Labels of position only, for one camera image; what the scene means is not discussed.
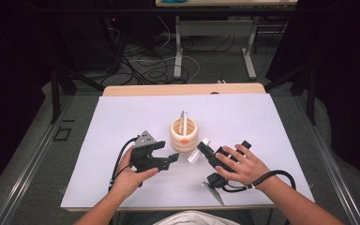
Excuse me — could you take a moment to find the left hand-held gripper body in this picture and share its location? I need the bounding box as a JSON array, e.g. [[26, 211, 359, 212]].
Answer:
[[130, 130, 172, 173]]

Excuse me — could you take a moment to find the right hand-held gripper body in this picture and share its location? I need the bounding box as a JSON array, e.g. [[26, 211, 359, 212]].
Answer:
[[202, 140, 252, 207]]

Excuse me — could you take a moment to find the short white correction tape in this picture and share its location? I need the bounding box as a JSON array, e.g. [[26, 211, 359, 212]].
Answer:
[[187, 138, 212, 165]]

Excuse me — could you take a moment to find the cream ribbed pen holder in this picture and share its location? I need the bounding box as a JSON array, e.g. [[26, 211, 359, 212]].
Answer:
[[169, 116, 200, 154]]

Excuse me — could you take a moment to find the clear plastic pen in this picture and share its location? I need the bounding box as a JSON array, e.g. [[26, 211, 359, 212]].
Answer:
[[178, 110, 186, 136]]

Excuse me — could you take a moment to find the person's left hand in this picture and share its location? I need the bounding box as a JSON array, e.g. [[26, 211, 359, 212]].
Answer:
[[111, 146, 159, 197]]

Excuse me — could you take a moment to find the person's right hand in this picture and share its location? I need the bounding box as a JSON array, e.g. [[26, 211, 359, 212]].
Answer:
[[215, 143, 270, 188]]

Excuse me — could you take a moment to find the white table mat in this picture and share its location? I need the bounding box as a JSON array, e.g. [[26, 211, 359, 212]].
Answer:
[[60, 93, 316, 210]]

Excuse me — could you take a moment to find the person's white shirt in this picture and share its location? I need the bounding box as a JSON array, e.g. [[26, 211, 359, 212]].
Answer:
[[153, 210, 241, 225]]

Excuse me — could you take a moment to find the black metal stand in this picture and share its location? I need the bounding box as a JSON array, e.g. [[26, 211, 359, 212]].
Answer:
[[50, 60, 106, 125], [263, 60, 319, 127]]

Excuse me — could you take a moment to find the black equipment with red light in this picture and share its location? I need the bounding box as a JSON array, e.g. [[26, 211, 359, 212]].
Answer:
[[71, 13, 123, 72]]

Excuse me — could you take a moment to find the white background desk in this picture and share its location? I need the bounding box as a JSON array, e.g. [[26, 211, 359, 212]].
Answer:
[[155, 0, 299, 81]]

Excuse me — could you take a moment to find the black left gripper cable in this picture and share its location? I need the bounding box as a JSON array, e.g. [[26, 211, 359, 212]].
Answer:
[[108, 136, 139, 192]]

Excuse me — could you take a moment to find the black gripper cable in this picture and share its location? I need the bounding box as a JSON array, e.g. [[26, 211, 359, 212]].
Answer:
[[222, 170, 297, 193], [108, 136, 139, 192]]

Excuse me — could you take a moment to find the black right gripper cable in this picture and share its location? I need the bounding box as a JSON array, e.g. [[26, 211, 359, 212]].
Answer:
[[222, 170, 297, 193]]

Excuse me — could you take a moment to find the tangle of black floor cables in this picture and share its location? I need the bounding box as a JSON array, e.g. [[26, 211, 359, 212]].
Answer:
[[106, 15, 237, 87]]

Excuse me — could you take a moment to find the white floor cable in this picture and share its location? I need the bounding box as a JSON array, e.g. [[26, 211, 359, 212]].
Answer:
[[127, 15, 202, 84]]

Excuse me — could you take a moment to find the aluminium rail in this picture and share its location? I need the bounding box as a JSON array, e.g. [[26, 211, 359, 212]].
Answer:
[[0, 95, 76, 225], [293, 95, 360, 225]]

